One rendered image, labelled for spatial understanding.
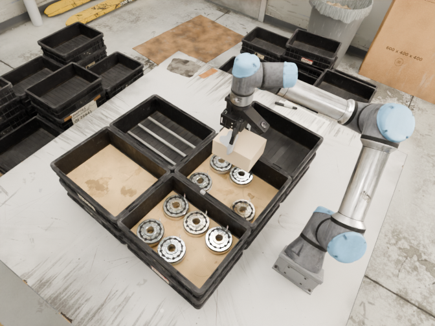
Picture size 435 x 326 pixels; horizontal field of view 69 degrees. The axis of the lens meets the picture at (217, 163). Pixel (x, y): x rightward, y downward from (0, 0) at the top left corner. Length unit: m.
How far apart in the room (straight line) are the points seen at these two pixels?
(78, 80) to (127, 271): 1.59
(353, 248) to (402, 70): 2.85
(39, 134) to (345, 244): 2.11
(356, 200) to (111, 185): 0.96
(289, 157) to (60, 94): 1.64
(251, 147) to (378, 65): 2.79
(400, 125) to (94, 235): 1.22
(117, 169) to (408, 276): 1.93
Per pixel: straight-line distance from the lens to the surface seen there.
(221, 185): 1.38
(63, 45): 2.96
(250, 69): 0.93
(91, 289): 1.38
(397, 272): 2.46
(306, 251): 1.25
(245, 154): 1.12
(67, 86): 2.52
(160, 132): 1.58
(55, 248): 1.49
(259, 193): 1.38
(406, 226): 2.68
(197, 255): 1.22
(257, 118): 1.06
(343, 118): 1.20
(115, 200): 1.37
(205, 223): 1.25
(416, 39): 3.72
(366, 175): 1.11
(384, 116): 1.08
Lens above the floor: 1.97
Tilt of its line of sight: 52 degrees down
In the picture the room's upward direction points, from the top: 6 degrees clockwise
